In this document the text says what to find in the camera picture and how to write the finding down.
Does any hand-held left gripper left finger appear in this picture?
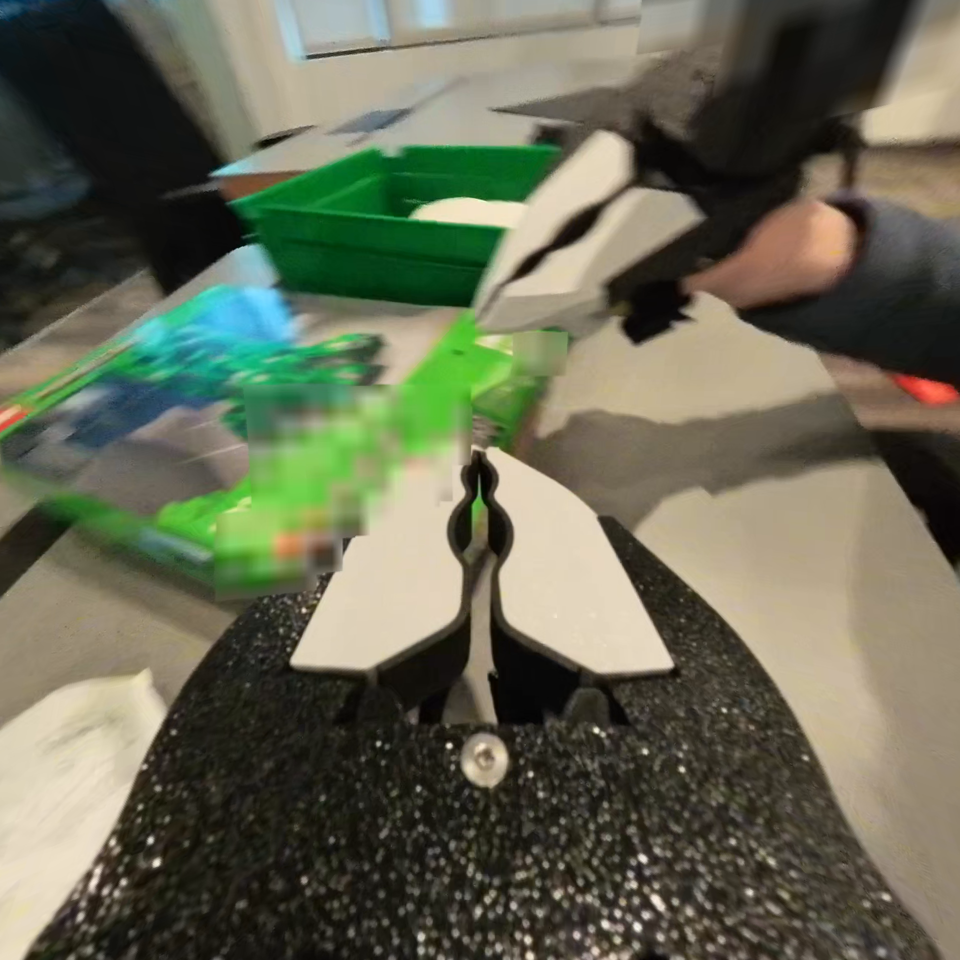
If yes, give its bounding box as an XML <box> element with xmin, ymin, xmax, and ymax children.
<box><xmin>289</xmin><ymin>447</ymin><xmax>487</xmax><ymax>685</ymax></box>

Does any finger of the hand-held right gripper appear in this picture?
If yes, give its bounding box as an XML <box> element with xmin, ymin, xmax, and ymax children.
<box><xmin>478</xmin><ymin>131</ymin><xmax>639</xmax><ymax>301</ymax></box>
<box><xmin>477</xmin><ymin>186</ymin><xmax>708</xmax><ymax>340</ymax></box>

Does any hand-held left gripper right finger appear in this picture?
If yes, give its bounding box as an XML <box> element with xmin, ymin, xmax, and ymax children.
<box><xmin>486</xmin><ymin>448</ymin><xmax>676</xmax><ymax>682</ymax></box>

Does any white printed paper bag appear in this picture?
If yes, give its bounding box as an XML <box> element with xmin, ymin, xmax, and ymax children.
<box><xmin>0</xmin><ymin>669</ymin><xmax>168</xmax><ymax>960</ymax></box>
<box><xmin>408</xmin><ymin>196</ymin><xmax>526</xmax><ymax>230</ymax></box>

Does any green plastic tray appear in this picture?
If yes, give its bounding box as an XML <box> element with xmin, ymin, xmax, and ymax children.
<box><xmin>228</xmin><ymin>146</ymin><xmax>564</xmax><ymax>309</ymax></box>

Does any green toy set box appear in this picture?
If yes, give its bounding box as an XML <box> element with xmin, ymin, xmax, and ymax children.
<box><xmin>0</xmin><ymin>285</ymin><xmax>571</xmax><ymax>601</ymax></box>

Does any person's right forearm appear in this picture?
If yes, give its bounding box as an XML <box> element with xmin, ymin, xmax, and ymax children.
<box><xmin>738</xmin><ymin>196</ymin><xmax>960</xmax><ymax>385</ymax></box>

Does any grey desk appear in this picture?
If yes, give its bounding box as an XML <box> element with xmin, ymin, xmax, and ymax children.
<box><xmin>0</xmin><ymin>247</ymin><xmax>960</xmax><ymax>960</ymax></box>

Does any black desk screen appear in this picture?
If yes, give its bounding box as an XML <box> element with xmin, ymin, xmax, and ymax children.
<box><xmin>0</xmin><ymin>0</ymin><xmax>252</xmax><ymax>297</ymax></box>

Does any person's right hand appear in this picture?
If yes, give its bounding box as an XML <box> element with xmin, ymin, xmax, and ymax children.
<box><xmin>686</xmin><ymin>201</ymin><xmax>864</xmax><ymax>309</ymax></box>

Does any grey office table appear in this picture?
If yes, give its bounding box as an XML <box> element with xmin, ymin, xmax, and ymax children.
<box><xmin>210</xmin><ymin>60</ymin><xmax>721</xmax><ymax>198</ymax></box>

